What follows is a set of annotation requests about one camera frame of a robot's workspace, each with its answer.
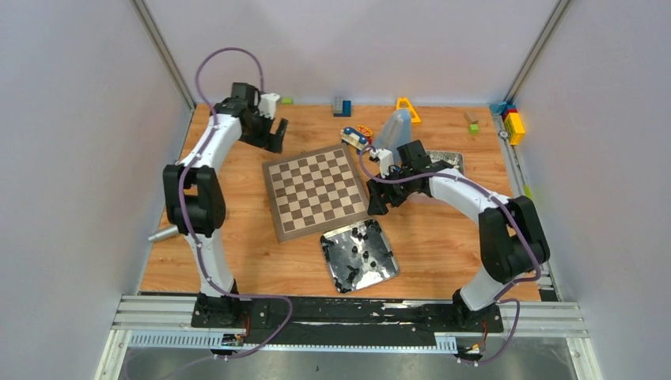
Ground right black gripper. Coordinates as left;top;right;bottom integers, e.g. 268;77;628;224
367;165;414;216

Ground silver tray black pieces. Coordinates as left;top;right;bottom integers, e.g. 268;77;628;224
320;218;400;295

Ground wooden chessboard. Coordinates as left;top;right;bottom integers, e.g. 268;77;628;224
262;144;368;242

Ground colourful toy car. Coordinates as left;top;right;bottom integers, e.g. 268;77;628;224
340;125;373;152

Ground translucent blue plastic container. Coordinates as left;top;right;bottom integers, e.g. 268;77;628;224
373;108;411;154

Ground silver tray white pieces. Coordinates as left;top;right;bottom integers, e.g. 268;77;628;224
427;150;465;176

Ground grey cylinder tube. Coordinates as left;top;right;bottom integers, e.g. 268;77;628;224
148;226;180;243

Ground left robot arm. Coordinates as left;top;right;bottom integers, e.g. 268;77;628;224
162;82;288;328

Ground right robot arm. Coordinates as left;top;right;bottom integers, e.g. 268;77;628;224
358;140;551;331

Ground blue grey block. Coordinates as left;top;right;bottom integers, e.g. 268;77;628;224
332;97;352;117

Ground wooden brown block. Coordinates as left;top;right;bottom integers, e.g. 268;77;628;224
464;112;480;127

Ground yellow red blue brick stack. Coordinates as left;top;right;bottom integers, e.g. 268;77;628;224
489;102;525;146

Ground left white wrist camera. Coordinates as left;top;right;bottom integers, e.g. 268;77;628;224
258;93;281;119

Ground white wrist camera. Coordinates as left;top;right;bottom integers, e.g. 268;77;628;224
369;148;395;179
258;93;281;119

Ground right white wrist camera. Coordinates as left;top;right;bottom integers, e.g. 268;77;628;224
369;148;395;179

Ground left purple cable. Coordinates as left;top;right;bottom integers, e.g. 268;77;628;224
178;47;294;363

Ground purple cable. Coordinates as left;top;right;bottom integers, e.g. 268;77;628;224
178;47;294;363
357;146;544;367

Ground yellow triangular frame toy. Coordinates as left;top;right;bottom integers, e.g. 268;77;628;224
396;97;422;124

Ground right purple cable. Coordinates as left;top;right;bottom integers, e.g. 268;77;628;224
357;146;544;367

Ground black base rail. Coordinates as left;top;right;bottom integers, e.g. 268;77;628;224
137;291;560;352

